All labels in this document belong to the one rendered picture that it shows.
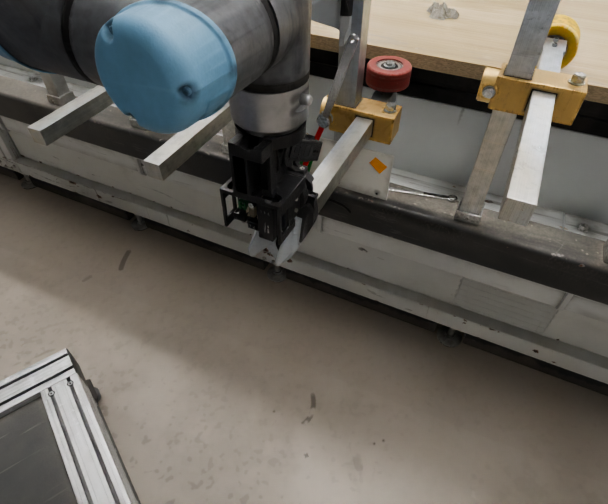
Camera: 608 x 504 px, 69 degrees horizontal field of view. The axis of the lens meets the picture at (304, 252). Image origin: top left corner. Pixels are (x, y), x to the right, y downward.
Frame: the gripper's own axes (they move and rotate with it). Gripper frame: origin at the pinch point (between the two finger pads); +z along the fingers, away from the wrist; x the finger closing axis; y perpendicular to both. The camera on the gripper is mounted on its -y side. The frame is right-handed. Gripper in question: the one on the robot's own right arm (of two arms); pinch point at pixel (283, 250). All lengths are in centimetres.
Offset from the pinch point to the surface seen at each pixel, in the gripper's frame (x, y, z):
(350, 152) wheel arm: 1.5, -19.8, -4.3
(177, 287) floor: -64, -39, 81
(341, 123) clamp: -4.1, -30.4, -2.7
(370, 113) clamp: 0.8, -30.5, -5.7
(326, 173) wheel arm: 0.3, -13.2, -4.2
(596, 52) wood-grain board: 34, -65, -10
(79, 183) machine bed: -120, -55, 65
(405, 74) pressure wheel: 3.5, -39.9, -9.3
